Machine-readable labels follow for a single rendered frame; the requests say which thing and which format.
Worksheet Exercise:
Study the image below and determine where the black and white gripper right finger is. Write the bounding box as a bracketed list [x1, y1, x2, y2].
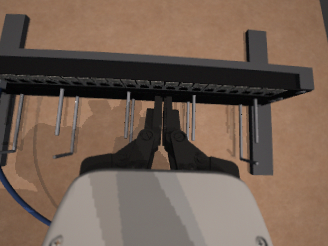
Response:
[162, 96, 240, 178]

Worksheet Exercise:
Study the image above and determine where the dark blue patch cord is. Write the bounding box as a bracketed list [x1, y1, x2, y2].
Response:
[0, 165, 51, 226]

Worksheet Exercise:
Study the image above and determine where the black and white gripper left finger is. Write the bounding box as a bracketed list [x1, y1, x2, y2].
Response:
[79, 96, 162, 175]

